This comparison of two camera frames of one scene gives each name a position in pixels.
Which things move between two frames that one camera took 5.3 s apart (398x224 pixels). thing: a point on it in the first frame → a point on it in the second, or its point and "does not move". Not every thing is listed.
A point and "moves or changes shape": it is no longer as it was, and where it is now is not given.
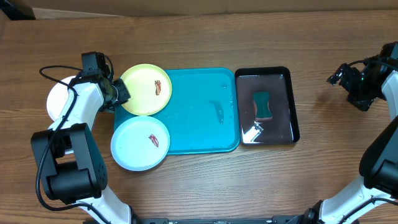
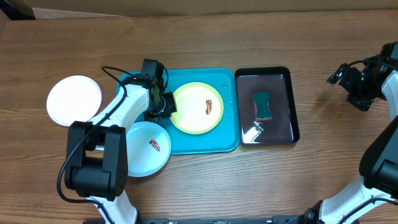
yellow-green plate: [150, 88] moves or changes shape
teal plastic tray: [203, 115] does not move
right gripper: [351, 76] does not move
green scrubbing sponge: [260, 99] does not move
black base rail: [301, 219] does not move
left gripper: [124, 94] → [171, 107]
